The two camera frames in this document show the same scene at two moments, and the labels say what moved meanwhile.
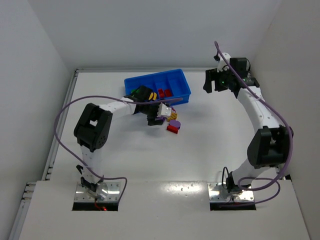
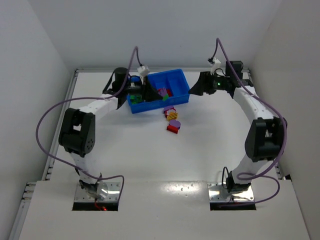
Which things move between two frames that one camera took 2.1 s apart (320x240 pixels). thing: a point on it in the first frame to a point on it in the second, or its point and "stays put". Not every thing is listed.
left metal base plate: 113,195 stays put
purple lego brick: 162,118 to 162,91
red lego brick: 172,129 stays put
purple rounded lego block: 175,123 stays put
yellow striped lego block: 173,116 stays put
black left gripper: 153,116 to 145,91
